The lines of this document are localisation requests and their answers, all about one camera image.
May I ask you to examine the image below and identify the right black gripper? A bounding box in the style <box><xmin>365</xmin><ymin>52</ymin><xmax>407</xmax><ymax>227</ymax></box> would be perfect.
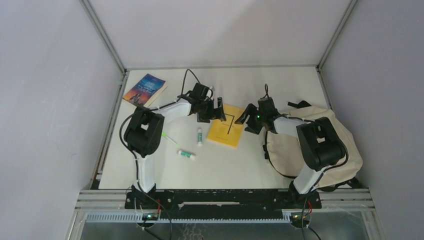
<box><xmin>234</xmin><ymin>103</ymin><xmax>266</xmax><ymax>135</ymax></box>

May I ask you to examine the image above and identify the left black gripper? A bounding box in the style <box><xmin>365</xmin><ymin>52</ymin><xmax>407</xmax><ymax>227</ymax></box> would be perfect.
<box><xmin>198</xmin><ymin>98</ymin><xmax>226</xmax><ymax>124</ymax></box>

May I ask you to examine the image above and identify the yellow notebook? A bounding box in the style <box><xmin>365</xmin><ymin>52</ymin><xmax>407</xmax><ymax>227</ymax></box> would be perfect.
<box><xmin>206</xmin><ymin>103</ymin><xmax>244</xmax><ymax>148</ymax></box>

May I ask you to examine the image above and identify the beige canvas backpack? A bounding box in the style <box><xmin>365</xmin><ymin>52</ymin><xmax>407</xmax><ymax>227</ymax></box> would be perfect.
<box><xmin>262</xmin><ymin>100</ymin><xmax>363</xmax><ymax>195</ymax></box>

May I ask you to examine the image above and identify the Jane Eyre paperback book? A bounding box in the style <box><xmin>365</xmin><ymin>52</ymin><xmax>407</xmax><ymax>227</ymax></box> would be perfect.
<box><xmin>122</xmin><ymin>74</ymin><xmax>168</xmax><ymax>108</ymax></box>

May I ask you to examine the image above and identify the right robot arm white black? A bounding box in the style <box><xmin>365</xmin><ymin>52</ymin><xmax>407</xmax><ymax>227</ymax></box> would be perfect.
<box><xmin>235</xmin><ymin>97</ymin><xmax>349</xmax><ymax>208</ymax></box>

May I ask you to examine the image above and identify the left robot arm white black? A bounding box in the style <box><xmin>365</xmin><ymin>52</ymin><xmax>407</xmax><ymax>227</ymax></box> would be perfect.
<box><xmin>119</xmin><ymin>83</ymin><xmax>226</xmax><ymax>209</ymax></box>

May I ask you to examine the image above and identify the green white glue stick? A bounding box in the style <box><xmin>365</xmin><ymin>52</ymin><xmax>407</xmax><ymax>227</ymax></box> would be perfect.
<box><xmin>178</xmin><ymin>150</ymin><xmax>196</xmax><ymax>160</ymax></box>

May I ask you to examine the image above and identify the green pen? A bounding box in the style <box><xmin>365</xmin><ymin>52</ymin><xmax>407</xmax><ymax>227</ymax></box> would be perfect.
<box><xmin>161</xmin><ymin>132</ymin><xmax>178</xmax><ymax>146</ymax></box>

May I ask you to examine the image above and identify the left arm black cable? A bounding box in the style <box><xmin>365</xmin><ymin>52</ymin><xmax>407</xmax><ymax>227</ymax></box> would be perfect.
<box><xmin>119</xmin><ymin>68</ymin><xmax>215</xmax><ymax>200</ymax></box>

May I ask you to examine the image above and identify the black mounting base rail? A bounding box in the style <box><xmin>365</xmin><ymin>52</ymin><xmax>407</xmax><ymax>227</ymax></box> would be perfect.
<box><xmin>124</xmin><ymin>188</ymin><xmax>322</xmax><ymax>220</ymax></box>

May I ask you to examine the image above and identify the white slotted cable duct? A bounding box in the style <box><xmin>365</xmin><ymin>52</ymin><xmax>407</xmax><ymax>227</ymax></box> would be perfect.
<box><xmin>85</xmin><ymin>212</ymin><xmax>292</xmax><ymax>224</ymax></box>

